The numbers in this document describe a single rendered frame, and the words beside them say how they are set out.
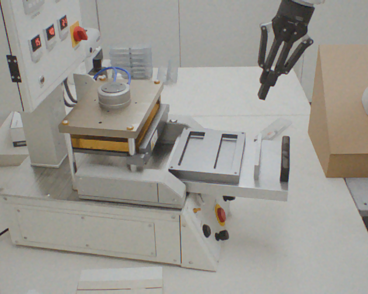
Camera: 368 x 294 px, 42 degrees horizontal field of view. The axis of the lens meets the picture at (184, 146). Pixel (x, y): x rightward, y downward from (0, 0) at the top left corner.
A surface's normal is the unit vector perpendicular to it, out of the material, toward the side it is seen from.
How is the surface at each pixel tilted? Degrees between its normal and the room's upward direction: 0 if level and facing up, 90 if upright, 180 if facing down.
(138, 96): 0
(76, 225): 90
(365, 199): 0
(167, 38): 90
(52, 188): 0
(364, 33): 90
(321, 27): 90
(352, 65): 40
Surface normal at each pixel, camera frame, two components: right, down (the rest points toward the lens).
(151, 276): -0.04, -0.85
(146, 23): -0.02, 0.52
